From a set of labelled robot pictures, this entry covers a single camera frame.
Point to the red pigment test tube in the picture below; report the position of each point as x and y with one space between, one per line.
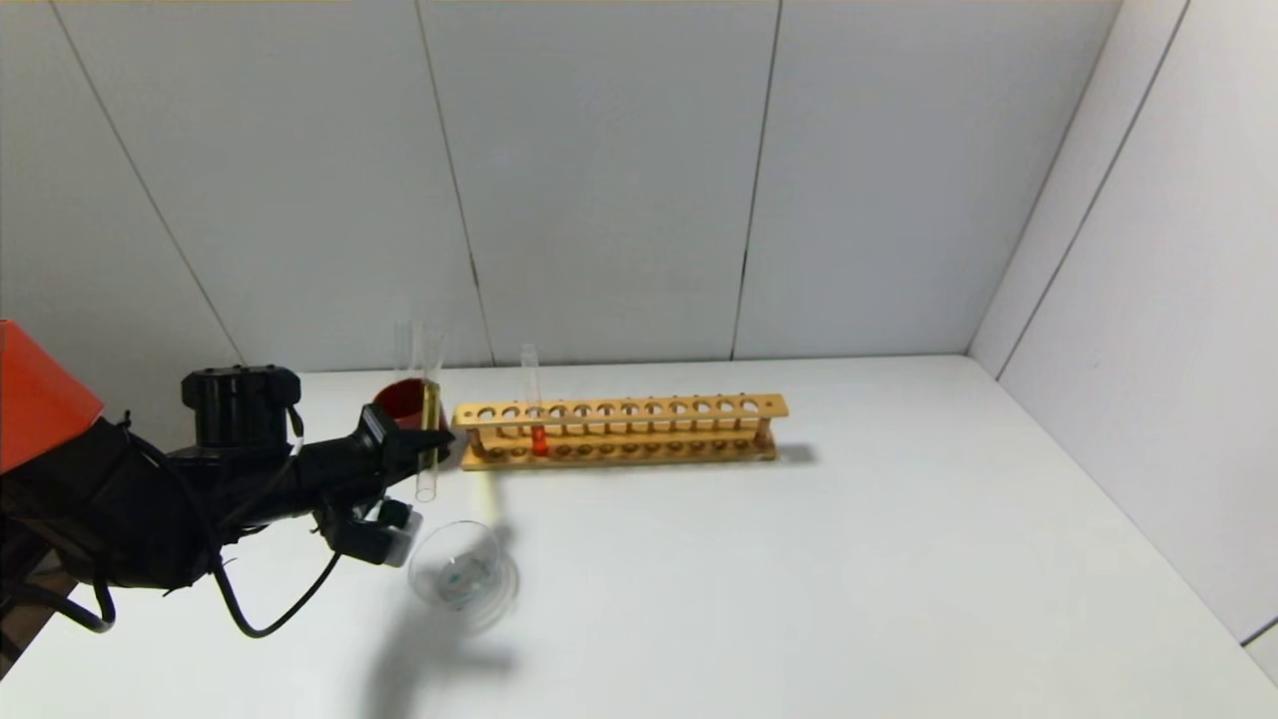
539 441

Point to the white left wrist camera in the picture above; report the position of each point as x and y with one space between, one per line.
384 539

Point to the dark red cup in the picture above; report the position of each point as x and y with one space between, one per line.
399 399

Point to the yellow pigment test tube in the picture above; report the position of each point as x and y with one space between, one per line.
427 484

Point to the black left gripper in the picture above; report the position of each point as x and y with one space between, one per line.
377 432

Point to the empty clear glass test tube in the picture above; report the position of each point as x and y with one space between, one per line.
431 355
407 355

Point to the wooden test tube rack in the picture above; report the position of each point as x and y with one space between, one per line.
619 409

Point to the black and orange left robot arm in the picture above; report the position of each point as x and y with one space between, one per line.
120 499

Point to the clear glass beaker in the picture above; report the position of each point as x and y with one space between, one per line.
464 579

